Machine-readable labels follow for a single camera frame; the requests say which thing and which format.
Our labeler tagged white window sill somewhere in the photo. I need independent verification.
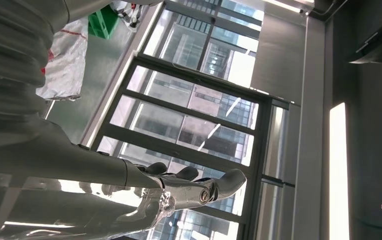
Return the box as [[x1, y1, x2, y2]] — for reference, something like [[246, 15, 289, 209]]
[[79, 1, 166, 148]]

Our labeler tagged green plastic crate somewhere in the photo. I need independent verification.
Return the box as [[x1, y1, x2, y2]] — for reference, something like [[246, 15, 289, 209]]
[[87, 4, 120, 41]]

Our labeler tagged bright ceiling light strip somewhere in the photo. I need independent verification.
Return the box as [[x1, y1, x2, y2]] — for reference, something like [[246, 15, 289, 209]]
[[329, 101, 350, 240], [260, 0, 315, 15]]

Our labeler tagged black overhead fixture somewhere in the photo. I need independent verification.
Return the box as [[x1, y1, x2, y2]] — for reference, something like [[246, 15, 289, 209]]
[[347, 8, 382, 66]]

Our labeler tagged dark window frame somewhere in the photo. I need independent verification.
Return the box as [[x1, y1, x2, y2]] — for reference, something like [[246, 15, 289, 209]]
[[89, 0, 292, 240]]

